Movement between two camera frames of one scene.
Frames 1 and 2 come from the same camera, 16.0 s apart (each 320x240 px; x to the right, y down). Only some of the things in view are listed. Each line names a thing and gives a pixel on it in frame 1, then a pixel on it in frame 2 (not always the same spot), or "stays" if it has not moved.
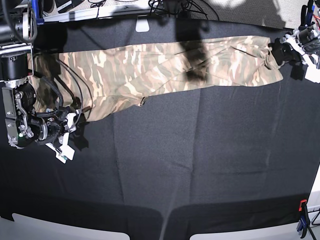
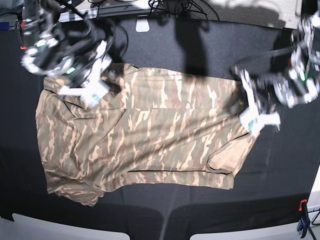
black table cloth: x=214 y=159 stays
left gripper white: x=67 y=153 -> x=94 y=89
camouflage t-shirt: x=92 y=81 -> x=152 y=126
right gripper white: x=313 y=73 -> x=252 y=119
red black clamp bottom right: x=304 y=222 stays
